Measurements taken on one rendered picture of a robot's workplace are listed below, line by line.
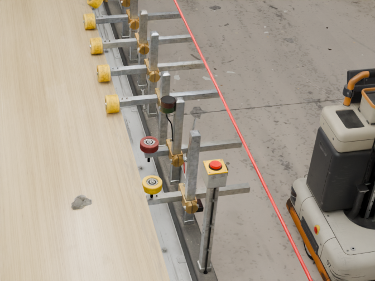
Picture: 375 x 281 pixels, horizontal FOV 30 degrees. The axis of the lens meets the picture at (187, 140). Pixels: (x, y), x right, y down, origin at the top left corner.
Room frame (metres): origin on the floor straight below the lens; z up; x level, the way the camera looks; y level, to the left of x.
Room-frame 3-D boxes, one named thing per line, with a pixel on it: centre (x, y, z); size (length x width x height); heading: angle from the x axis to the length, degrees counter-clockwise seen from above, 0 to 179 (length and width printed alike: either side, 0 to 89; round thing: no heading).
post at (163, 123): (2.55, 0.12, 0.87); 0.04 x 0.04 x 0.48; 17
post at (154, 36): (2.78, 0.19, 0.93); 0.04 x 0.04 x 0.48; 17
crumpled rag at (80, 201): (1.92, 0.39, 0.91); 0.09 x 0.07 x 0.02; 135
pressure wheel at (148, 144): (2.31, 0.16, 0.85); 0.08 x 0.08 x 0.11
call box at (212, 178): (1.82, -0.10, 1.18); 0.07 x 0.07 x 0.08; 17
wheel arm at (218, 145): (2.37, -0.03, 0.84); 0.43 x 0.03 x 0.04; 107
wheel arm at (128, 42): (3.07, 0.26, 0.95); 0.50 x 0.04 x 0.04; 107
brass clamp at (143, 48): (3.05, 0.27, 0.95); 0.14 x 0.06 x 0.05; 17
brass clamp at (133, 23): (3.29, 0.34, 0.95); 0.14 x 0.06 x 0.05; 17
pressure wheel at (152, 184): (2.06, 0.13, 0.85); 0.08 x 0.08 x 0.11
